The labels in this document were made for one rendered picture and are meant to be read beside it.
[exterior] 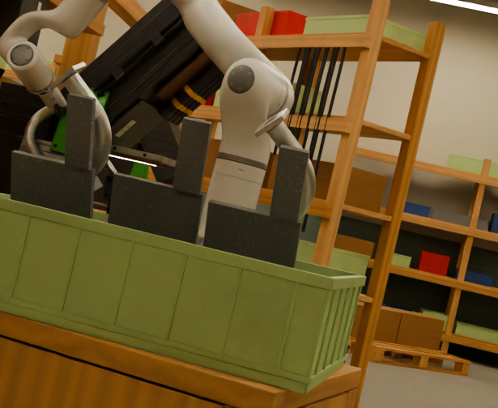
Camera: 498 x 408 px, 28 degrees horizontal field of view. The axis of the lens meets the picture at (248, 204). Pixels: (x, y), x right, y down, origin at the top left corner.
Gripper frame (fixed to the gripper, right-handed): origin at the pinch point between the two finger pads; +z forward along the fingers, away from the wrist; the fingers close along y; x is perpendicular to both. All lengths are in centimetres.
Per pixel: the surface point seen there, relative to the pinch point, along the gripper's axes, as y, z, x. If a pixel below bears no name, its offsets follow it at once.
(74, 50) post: 54, 69, -11
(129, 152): -17.2, 14.9, -10.8
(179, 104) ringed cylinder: -8.8, 20.7, -31.1
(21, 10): 25.2, -11.4, -4.7
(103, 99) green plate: -4.5, 2.8, -11.9
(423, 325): -7, 721, -165
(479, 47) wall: 247, 821, -410
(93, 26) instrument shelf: 39, 37, -21
